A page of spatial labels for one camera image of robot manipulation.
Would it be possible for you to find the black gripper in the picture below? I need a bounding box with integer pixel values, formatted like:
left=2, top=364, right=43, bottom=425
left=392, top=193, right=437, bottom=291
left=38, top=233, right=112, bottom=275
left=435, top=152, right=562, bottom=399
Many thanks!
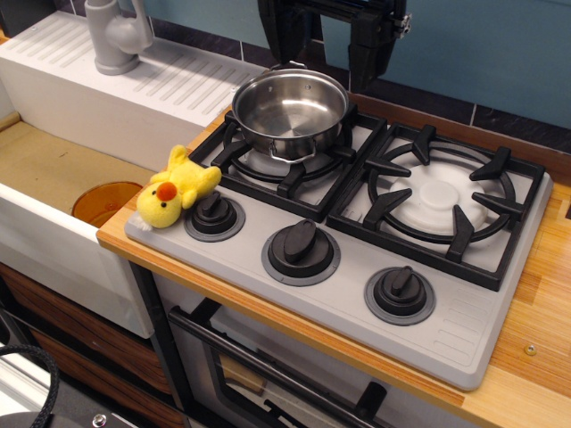
left=257, top=1, right=411, bottom=92

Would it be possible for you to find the yellow stuffed duck toy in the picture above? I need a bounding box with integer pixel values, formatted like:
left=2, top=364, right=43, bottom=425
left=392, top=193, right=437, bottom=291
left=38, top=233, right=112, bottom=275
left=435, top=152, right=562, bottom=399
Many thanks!
left=134, top=145, right=222, bottom=231

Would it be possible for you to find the stainless steel pan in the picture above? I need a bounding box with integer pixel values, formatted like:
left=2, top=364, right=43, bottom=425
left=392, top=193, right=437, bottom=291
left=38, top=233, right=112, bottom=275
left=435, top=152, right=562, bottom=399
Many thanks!
left=232, top=68, right=350, bottom=164

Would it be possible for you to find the black left burner grate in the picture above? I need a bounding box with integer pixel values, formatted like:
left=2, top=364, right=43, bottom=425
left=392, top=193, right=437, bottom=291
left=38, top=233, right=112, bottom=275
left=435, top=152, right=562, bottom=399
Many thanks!
left=190, top=104, right=387, bottom=222

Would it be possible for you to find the black burner grate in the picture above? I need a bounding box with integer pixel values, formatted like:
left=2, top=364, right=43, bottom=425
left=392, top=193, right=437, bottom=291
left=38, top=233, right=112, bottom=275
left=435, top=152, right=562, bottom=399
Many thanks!
left=327, top=124, right=547, bottom=291
left=190, top=104, right=387, bottom=222

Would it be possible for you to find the black right burner grate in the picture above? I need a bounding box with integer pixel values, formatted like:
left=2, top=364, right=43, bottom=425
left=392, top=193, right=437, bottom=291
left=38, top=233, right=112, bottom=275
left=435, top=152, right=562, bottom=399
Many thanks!
left=327, top=124, right=547, bottom=291

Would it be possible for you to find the grey toy faucet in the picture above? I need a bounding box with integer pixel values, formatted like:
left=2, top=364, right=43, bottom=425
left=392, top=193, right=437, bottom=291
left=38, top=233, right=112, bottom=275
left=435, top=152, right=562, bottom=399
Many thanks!
left=85, top=0, right=153, bottom=76

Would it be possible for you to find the black left stove knob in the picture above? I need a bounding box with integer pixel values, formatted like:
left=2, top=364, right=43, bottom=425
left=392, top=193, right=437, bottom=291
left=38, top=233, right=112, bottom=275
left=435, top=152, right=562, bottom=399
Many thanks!
left=184, top=191, right=245, bottom=243

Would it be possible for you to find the black stove knob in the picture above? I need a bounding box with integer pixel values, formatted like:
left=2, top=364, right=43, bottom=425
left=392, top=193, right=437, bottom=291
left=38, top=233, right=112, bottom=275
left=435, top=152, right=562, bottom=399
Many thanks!
left=364, top=266, right=436, bottom=326
left=261, top=219, right=341, bottom=287
left=184, top=191, right=245, bottom=243

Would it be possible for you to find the black middle stove knob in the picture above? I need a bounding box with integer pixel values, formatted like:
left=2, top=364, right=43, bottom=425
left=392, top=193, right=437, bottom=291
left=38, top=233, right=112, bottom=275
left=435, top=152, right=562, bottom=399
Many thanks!
left=261, top=219, right=341, bottom=287

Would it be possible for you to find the grey toy stove top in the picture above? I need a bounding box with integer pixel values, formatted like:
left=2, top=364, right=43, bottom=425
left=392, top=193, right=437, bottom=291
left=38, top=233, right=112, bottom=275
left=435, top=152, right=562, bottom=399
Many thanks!
left=125, top=111, right=552, bottom=390

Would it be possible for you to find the black right stove knob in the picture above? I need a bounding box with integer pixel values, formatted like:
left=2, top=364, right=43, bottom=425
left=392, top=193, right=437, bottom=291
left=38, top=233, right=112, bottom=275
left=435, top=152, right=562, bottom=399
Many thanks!
left=364, top=266, right=436, bottom=326

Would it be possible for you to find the white toy sink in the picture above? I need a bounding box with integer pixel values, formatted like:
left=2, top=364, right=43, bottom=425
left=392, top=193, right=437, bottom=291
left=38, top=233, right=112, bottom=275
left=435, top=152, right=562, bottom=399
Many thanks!
left=1, top=12, right=261, bottom=338

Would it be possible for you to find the orange sink drain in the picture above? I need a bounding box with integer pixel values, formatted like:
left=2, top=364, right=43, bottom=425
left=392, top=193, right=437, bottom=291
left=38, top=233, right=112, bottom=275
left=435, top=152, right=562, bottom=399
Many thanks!
left=71, top=181, right=142, bottom=227

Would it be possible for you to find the white toy oven door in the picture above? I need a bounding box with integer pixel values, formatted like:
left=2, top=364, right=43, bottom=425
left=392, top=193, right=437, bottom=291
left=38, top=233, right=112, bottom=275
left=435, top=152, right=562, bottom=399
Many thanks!
left=155, top=276, right=470, bottom=427

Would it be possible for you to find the wooden drawer cabinet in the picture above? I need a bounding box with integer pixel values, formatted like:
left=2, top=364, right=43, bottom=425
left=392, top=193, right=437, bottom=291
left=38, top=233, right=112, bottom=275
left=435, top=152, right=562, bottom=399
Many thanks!
left=1, top=266, right=188, bottom=427

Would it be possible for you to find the black oven door handle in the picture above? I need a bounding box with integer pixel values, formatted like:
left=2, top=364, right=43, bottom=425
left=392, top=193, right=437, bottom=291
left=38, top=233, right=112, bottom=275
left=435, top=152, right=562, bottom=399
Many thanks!
left=168, top=299, right=386, bottom=427

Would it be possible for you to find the black braided cable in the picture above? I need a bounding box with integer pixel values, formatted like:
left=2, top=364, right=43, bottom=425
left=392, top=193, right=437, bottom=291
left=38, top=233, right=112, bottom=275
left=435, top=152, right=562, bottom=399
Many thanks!
left=0, top=343, right=61, bottom=428

